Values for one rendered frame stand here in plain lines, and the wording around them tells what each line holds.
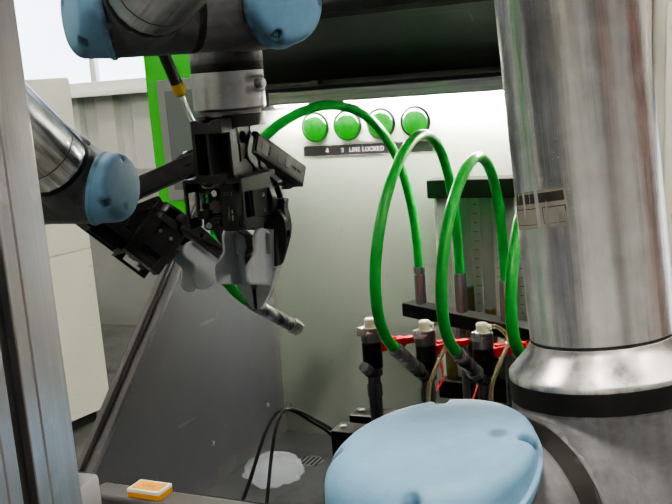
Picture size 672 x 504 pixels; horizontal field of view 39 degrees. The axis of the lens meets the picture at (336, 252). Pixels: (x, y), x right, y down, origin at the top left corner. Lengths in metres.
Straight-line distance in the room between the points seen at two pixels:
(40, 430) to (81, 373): 3.96
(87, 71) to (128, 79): 0.33
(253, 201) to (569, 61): 0.49
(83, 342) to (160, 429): 2.95
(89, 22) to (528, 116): 0.40
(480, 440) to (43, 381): 0.22
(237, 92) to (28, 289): 0.58
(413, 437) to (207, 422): 1.04
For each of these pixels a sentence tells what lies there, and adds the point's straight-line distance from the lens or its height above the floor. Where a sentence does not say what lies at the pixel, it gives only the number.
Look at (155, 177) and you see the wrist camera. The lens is 1.20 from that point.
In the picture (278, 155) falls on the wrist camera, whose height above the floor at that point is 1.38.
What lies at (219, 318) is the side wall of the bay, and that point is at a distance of 1.55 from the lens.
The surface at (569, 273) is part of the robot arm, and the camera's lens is 0.55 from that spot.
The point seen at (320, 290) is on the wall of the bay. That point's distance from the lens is 1.66.
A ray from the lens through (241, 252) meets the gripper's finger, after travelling 1.03.
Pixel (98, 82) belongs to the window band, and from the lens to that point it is 6.08.
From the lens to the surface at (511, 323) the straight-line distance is 1.08.
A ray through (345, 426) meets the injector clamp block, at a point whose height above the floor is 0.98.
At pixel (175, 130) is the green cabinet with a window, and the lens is 4.27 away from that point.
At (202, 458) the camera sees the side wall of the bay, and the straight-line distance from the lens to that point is 1.54.
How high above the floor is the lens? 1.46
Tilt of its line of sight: 10 degrees down
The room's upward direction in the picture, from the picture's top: 5 degrees counter-clockwise
